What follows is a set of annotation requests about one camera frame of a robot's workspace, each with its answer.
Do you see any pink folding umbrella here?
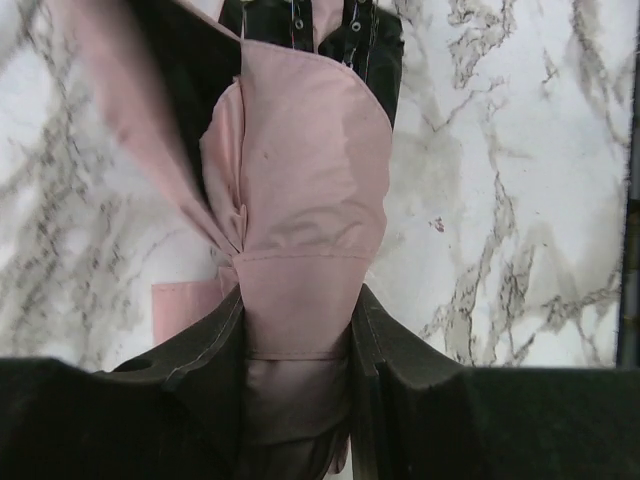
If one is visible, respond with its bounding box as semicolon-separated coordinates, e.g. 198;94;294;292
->
50;1;404;479

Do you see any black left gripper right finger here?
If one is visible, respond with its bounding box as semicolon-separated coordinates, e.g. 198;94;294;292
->
351;288;639;479

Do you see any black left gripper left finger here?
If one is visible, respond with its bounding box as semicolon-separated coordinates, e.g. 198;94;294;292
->
1;291;244;479

